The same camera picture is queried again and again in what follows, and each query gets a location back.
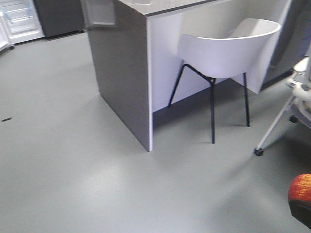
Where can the grey stone counter island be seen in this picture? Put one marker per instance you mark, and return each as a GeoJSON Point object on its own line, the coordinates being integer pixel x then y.
{"type": "Point", "coordinates": [134, 49]}

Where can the white mesh office chair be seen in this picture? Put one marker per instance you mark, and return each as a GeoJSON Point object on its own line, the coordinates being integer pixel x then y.
{"type": "Point", "coordinates": [299, 102]}

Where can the red yellow apple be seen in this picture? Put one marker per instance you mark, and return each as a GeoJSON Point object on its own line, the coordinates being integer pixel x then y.
{"type": "Point", "coordinates": [300, 188]}

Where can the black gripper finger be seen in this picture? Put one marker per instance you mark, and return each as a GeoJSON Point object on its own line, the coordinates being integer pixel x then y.
{"type": "Point", "coordinates": [301, 210]}

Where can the white shell chair black legs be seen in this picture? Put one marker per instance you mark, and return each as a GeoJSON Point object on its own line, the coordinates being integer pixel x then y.
{"type": "Point", "coordinates": [221, 58]}

